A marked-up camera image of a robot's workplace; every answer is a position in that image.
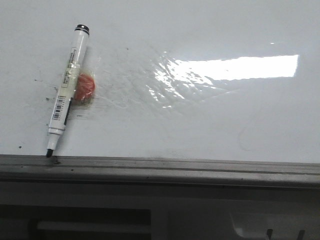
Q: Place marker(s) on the orange round magnet taped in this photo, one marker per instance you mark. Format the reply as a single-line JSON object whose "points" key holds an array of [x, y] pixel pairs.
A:
{"points": [[85, 88]]}

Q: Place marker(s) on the white whiteboard marker pen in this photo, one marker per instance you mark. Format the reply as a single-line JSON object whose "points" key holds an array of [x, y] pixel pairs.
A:
{"points": [[67, 89]]}

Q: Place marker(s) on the white whiteboard surface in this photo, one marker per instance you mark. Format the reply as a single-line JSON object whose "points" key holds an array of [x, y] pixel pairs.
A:
{"points": [[231, 80]]}

